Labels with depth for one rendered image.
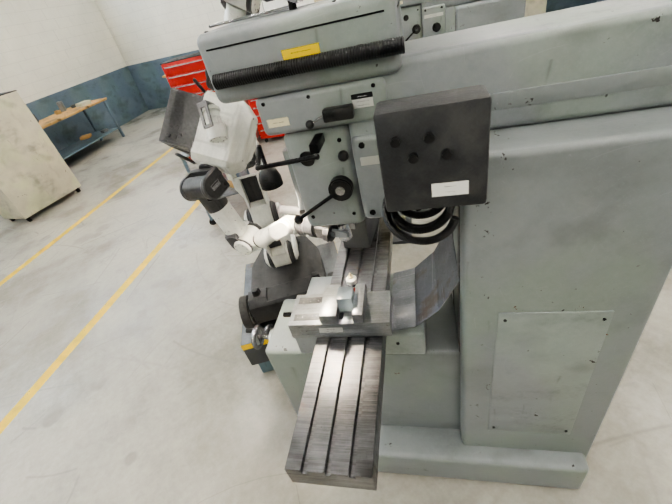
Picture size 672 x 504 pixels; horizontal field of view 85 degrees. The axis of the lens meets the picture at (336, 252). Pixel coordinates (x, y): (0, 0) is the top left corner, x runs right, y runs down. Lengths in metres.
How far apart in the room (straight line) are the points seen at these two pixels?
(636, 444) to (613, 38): 1.78
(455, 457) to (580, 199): 1.26
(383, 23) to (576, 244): 0.69
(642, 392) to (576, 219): 1.56
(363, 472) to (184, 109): 1.30
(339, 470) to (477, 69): 1.01
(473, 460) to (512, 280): 0.99
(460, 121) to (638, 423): 1.92
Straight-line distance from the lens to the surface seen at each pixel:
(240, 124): 1.47
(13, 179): 7.00
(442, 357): 1.48
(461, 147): 0.72
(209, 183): 1.43
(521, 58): 0.97
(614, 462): 2.24
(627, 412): 2.39
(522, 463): 1.91
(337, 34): 0.92
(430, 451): 1.89
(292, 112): 0.99
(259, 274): 2.34
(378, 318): 1.22
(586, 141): 0.95
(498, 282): 1.12
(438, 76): 0.95
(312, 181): 1.08
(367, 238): 1.59
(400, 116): 0.70
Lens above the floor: 1.93
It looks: 36 degrees down
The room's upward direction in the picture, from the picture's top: 14 degrees counter-clockwise
